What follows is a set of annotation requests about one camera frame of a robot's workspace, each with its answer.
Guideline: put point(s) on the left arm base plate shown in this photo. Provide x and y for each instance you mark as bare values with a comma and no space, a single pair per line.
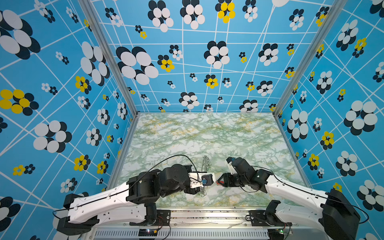
161,218

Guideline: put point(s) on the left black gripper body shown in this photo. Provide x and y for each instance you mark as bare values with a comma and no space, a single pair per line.
193,190

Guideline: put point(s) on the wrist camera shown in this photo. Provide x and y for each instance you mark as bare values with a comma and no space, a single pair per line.
230,161
198,180

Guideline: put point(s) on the left aluminium corner post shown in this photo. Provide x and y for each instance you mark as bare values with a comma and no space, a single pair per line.
91,16

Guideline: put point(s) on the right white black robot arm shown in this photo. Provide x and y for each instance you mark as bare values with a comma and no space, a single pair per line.
329,212

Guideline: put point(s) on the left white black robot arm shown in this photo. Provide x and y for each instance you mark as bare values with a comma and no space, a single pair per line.
133,202

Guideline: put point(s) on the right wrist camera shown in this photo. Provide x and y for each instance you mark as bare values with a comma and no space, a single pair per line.
230,161

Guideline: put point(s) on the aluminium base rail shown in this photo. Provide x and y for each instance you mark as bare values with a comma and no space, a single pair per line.
206,224

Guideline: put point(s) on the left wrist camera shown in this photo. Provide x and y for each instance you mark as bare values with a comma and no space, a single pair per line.
198,180

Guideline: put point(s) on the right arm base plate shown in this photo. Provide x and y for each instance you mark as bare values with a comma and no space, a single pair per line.
259,218

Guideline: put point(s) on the right aluminium corner post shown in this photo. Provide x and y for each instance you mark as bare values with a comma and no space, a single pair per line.
323,31

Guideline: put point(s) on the aluminium corner post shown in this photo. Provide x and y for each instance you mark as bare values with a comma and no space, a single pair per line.
91,16
323,31

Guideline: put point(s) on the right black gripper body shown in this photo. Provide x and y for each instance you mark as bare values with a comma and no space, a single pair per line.
234,180

